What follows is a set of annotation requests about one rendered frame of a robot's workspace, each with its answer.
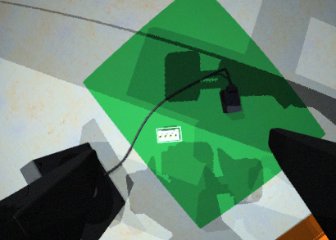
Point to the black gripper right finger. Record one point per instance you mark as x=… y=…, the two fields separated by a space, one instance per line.
x=310 y=165

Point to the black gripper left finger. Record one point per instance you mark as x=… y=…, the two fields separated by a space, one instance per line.
x=55 y=206

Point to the green circuit board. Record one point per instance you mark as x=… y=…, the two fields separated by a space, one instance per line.
x=208 y=161

